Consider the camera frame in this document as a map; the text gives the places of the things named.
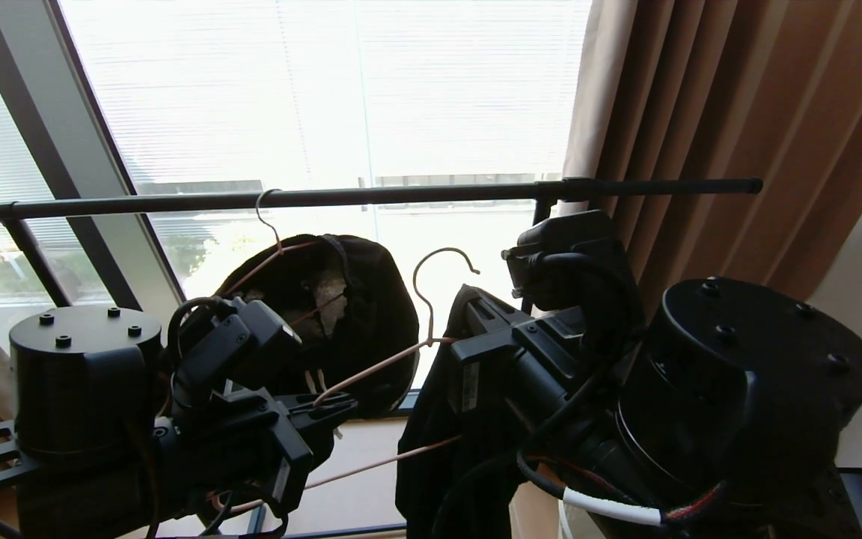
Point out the window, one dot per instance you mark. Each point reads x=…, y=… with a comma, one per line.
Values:
x=289, y=90

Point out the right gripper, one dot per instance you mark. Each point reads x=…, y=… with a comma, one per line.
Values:
x=536, y=367

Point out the pink clothes hanger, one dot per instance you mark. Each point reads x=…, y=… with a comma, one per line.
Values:
x=371, y=368
x=275, y=239

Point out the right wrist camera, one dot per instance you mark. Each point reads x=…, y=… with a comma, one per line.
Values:
x=566, y=254

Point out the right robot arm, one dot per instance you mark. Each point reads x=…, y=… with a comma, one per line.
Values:
x=745, y=389

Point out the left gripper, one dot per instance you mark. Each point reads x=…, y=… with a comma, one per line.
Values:
x=251, y=449

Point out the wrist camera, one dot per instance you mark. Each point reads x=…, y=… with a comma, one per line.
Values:
x=566, y=254
x=251, y=344

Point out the black clothes rack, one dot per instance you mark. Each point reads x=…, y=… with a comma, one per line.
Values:
x=401, y=196

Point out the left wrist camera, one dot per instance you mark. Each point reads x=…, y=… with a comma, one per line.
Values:
x=251, y=344

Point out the black garment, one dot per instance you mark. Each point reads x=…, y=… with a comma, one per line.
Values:
x=371, y=314
x=438, y=464

